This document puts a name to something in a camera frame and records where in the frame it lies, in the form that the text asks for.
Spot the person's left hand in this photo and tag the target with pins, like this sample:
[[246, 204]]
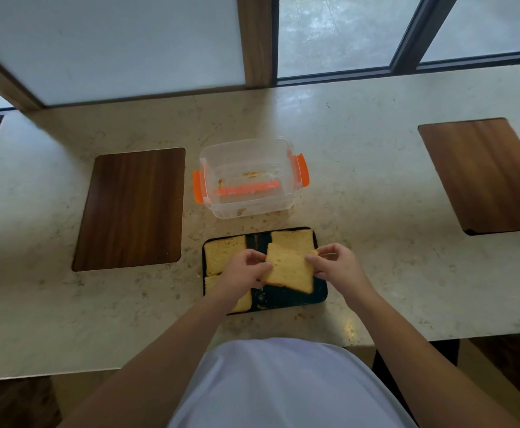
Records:
[[240, 275]]

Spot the person's right hand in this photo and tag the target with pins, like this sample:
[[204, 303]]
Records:
[[340, 268]]

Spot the person's right thumb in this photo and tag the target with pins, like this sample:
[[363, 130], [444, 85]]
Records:
[[316, 264]]

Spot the person's left thumb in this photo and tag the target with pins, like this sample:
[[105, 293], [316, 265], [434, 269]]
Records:
[[265, 269]]

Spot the toasted bread slice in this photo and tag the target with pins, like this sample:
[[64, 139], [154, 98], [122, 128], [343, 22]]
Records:
[[289, 267], [224, 255], [295, 240], [237, 298]]

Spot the person's left forearm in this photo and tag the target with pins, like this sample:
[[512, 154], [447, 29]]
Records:
[[162, 361]]

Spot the person's right forearm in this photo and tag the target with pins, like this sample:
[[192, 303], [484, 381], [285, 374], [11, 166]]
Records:
[[425, 365]]

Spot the black rectangular tray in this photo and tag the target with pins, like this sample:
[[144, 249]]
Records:
[[286, 296]]

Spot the clear container with orange clips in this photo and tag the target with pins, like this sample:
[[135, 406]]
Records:
[[250, 178]]

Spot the person's white shirt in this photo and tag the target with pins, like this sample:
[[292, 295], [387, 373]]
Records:
[[286, 387]]

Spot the dark wooden placemat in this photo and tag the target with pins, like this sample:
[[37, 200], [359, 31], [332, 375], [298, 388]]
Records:
[[131, 209], [487, 176]]

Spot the dark window frame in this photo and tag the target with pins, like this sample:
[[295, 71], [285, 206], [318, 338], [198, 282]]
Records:
[[405, 53]]

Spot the wooden wall post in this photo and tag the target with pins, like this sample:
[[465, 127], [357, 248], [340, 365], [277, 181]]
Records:
[[255, 40]]

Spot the white wall panel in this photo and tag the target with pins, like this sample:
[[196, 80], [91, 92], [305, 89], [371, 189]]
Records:
[[108, 46]]

